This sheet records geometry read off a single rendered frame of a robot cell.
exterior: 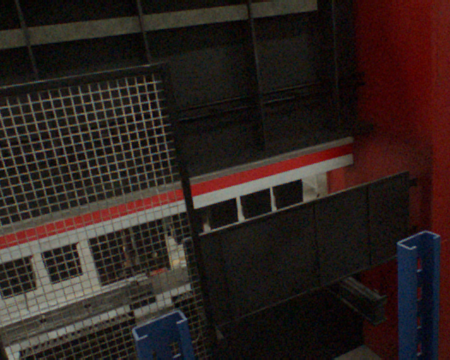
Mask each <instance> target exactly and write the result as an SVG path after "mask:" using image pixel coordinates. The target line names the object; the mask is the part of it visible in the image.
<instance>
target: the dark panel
mask: <svg viewBox="0 0 450 360"><path fill-rule="evenodd" d="M408 237H410V171H402V172H398V173H396V174H393V175H391V176H387V177H381V178H377V179H375V180H372V181H369V182H366V183H362V184H359V185H356V186H354V187H351V188H348V189H343V190H340V191H339V192H332V193H330V194H327V195H323V196H320V197H317V198H314V199H311V200H309V201H304V202H301V203H298V204H296V205H293V206H288V207H283V208H280V209H278V210H275V211H272V212H269V213H265V214H262V215H259V216H256V217H254V218H251V219H246V220H240V221H238V222H236V223H233V224H229V225H226V226H223V227H220V228H217V229H214V230H211V231H207V232H204V233H202V234H199V238H200V242H201V251H202V255H203V260H204V265H205V269H206V275H207V282H208V288H209V292H210V297H211V302H212V312H213V320H214V324H215V325H216V327H217V328H218V330H220V329H221V328H224V327H227V326H229V325H231V324H233V323H236V322H238V321H243V320H245V319H248V318H250V317H252V316H254V315H257V314H260V313H261V312H264V311H266V310H269V309H271V308H273V307H276V306H280V305H282V304H284V303H288V302H290V301H292V300H294V299H297V298H298V297H301V296H304V295H306V294H309V293H310V292H312V291H318V290H320V289H322V288H325V287H326V286H329V285H332V284H334V283H337V282H339V281H340V280H342V279H346V278H349V277H353V276H354V275H357V274H359V273H362V272H365V271H367V270H369V269H370V268H373V267H377V266H379V265H381V264H382V263H388V262H390V261H393V260H396V259H397V242H400V241H402V240H404V239H406V238H408ZM191 278H192V282H194V281H196V280H198V278H197V275H195V276H192V277H191ZM193 286H194V288H197V287H199V281H196V282H194V283H193ZM191 292H192V296H193V301H194V302H195V299H196V302H197V301H199V300H201V294H198V293H200V292H201V291H200V287H199V288H197V289H195V290H194V291H191ZM194 292H195V295H196V294H198V295H196V296H194ZM196 304H197V307H199V306H203V303H202V300H201V301H199V302H197V303H196ZM196 304H195V303H194V306H195V309H196Z"/></svg>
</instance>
